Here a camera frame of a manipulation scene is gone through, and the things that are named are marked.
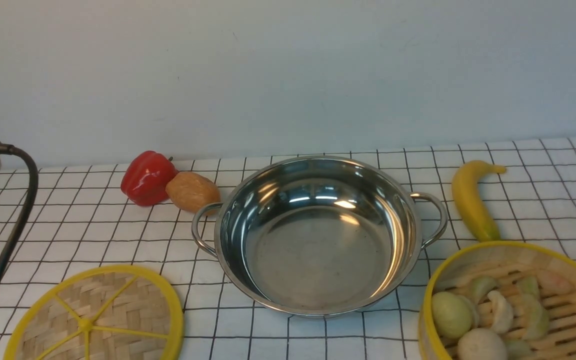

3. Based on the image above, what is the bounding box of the white dumpling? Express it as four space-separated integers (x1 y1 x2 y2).
487 290 514 335

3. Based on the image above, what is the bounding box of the green dumpling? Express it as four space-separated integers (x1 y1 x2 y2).
521 293 550 341

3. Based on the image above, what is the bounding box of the pink dumpling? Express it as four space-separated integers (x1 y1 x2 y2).
535 269 576 296

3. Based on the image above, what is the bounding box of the stainless steel pot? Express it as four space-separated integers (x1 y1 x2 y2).
190 155 448 318

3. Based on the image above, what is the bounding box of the white round bun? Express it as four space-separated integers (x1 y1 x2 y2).
457 328 509 360

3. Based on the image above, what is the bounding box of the bamboo steamer lid yellow rim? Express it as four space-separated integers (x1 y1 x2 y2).
3 264 185 360

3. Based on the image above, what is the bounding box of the red bell pepper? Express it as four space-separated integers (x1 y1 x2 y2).
120 150 179 207

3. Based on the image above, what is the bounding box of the pale green round bun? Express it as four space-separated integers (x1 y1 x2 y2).
430 291 474 340

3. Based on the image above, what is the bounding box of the bamboo steamer basket yellow rim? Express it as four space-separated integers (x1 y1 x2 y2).
418 241 576 360

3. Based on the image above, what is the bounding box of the brown potato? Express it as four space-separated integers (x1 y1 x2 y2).
165 171 221 214

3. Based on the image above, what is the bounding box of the yellow banana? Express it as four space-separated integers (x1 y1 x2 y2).
451 160 506 242

